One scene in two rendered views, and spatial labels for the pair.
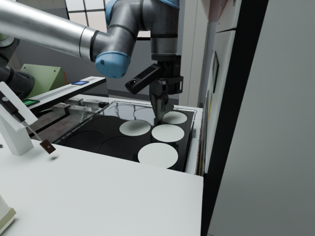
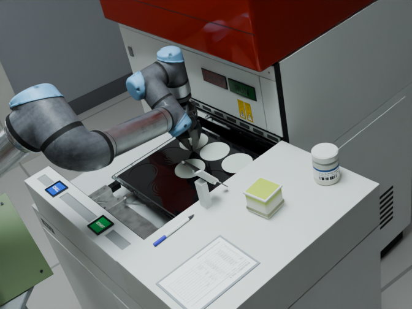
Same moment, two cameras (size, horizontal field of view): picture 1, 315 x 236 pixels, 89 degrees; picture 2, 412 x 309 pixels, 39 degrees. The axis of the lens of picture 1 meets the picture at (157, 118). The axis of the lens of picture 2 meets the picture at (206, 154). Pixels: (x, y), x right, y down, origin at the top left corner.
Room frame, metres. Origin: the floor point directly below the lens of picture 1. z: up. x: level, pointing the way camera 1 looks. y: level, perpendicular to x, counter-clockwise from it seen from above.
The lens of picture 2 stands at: (-0.55, 1.16, 1.99)
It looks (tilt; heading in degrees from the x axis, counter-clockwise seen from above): 35 degrees down; 310
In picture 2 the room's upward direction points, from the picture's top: 13 degrees counter-clockwise
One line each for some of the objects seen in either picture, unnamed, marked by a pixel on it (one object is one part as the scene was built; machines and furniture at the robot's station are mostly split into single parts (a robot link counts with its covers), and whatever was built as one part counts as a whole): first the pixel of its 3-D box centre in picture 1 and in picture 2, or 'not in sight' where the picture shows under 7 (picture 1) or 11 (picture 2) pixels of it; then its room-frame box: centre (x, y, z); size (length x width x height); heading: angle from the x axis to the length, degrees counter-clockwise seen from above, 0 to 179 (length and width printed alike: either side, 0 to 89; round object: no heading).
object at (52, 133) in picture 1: (67, 126); (129, 224); (0.51, 0.33, 0.87); 0.36 x 0.08 x 0.03; 163
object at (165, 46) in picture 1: (163, 46); (177, 88); (0.49, -0.02, 1.14); 0.08 x 0.08 x 0.05
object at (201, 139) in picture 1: (202, 136); (233, 135); (0.40, -0.13, 0.89); 0.44 x 0.02 x 0.10; 163
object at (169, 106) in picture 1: (166, 108); (195, 135); (0.48, -0.03, 0.95); 0.06 x 0.03 x 0.09; 122
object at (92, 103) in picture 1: (93, 103); (99, 196); (0.66, 0.29, 0.89); 0.08 x 0.03 x 0.03; 73
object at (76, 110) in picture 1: (80, 110); (112, 206); (0.58, 0.31, 0.89); 0.08 x 0.03 x 0.03; 73
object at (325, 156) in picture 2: not in sight; (325, 164); (-0.01, 0.05, 1.01); 0.07 x 0.07 x 0.10
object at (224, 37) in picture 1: (213, 80); (196, 87); (0.57, -0.20, 1.02); 0.81 x 0.03 x 0.40; 163
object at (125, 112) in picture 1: (135, 127); (189, 168); (0.45, 0.07, 0.90); 0.34 x 0.34 x 0.01; 73
